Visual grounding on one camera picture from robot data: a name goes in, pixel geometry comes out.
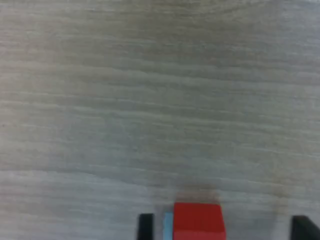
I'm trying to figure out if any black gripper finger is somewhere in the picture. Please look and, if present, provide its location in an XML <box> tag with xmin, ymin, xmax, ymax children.
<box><xmin>136</xmin><ymin>213</ymin><xmax>155</xmax><ymax>240</ymax></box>
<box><xmin>289</xmin><ymin>215</ymin><xmax>320</xmax><ymax>240</ymax></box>

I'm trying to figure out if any red cube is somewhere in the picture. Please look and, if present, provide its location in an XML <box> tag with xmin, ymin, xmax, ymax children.
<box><xmin>172</xmin><ymin>202</ymin><xmax>227</xmax><ymax>240</ymax></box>

